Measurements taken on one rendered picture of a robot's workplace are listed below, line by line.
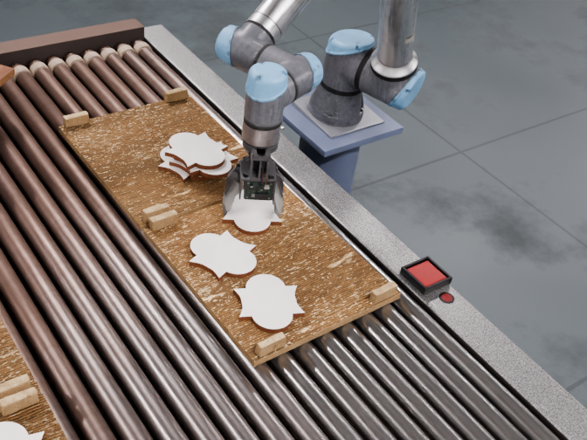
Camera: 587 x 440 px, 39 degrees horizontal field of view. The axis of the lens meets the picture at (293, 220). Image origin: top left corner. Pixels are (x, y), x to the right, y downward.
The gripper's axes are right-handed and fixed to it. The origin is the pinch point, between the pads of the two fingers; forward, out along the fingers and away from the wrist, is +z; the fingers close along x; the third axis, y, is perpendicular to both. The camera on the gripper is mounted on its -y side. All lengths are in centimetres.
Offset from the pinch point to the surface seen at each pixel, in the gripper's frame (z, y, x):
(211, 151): -4.1, -15.6, -8.8
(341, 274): 0.7, 18.0, 17.6
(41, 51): 1, -65, -54
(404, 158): 94, -160, 82
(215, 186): 0.6, -9.0, -7.8
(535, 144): 94, -178, 149
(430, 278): 1.4, 17.5, 36.1
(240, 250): -0.5, 13.2, -2.7
